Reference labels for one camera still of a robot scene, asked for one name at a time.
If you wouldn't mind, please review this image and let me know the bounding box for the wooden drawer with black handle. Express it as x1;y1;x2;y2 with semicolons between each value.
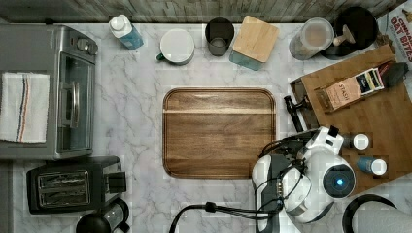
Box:
284;79;320;132

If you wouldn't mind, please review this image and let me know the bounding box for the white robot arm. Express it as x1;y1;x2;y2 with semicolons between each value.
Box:
252;126;356;233

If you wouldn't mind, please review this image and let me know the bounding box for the wooden drawer cabinet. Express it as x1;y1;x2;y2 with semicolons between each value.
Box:
291;45;412;194

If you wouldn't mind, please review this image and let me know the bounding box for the wooden cutting board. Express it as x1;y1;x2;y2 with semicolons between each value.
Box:
162;87;276;179

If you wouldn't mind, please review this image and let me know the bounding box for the green mug with white lid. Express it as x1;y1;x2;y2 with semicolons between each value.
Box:
155;28;194;65

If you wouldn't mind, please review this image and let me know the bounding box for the dark grey cup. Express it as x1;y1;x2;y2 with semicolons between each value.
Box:
205;17;234;56

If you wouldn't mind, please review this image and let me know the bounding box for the teal canister with wooden lid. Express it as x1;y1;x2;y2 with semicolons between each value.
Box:
229;16;280;71

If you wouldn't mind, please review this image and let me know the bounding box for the blue white-capped bottle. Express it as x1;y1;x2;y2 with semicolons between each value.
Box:
109;15;144;50

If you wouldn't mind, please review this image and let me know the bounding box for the tea bag box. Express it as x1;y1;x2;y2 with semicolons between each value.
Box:
315;68;385;113

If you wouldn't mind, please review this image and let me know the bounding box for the black two-slot toaster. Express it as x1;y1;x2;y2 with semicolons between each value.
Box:
26;156;126;215

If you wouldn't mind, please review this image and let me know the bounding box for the silver toaster oven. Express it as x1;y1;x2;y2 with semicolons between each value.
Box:
1;24;98;160

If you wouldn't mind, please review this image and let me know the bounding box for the grey spice canister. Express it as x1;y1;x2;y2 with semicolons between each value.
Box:
343;133;370;150

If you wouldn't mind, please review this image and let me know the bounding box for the black paper towel holder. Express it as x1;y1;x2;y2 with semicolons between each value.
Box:
341;193;398;233

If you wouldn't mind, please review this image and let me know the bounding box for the blue spice canister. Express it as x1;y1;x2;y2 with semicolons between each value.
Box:
357;156;388;176

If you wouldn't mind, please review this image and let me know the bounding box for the white folded towel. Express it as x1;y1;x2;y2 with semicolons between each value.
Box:
0;72;50;144

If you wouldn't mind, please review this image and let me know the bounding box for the white paper towel roll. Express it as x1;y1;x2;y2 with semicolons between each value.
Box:
352;209;412;233

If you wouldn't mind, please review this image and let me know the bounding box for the cereal box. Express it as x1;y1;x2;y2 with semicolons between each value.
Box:
378;0;412;66

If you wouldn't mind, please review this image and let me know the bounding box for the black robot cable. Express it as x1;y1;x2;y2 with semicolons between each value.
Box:
168;201;283;233

